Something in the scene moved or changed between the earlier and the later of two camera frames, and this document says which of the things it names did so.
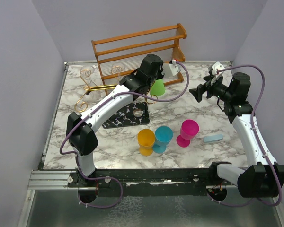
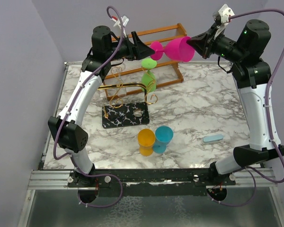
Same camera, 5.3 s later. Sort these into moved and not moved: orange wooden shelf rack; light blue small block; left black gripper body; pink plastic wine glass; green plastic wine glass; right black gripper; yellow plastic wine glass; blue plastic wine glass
Moved: pink plastic wine glass; left black gripper body; green plastic wine glass; right black gripper
Not moved: light blue small block; orange wooden shelf rack; blue plastic wine glass; yellow plastic wine glass
